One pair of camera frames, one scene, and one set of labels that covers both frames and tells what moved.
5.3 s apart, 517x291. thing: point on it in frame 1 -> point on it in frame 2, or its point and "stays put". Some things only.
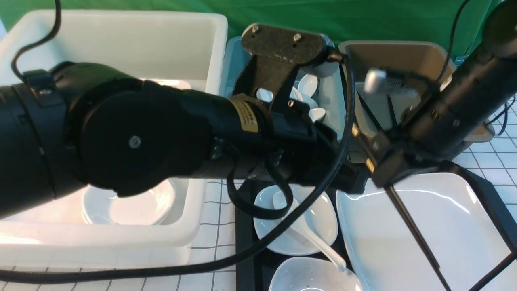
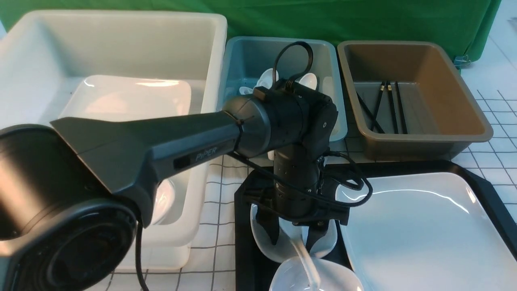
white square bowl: [305, 273] stays put
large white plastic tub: [181, 48] stays put
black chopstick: [509, 260] -> [380, 98]
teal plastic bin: [330, 86] stays put
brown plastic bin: [390, 77] stays put
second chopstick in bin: [370, 112] stays put
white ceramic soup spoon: [301, 227] -> [299, 238]
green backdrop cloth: [337, 21] stays put
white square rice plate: [460, 228] stays put
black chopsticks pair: [376, 173] -> [392, 109]
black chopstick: [391, 110] -> [402, 114]
